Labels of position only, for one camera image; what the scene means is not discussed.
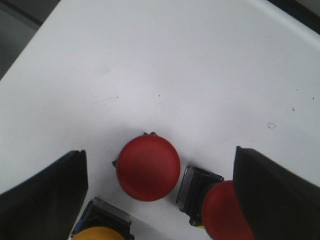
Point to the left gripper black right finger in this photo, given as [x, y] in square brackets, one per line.
[277, 204]

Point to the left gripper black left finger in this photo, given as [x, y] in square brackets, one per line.
[46, 206]

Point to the red push button switch edge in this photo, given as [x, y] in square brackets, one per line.
[148, 167]

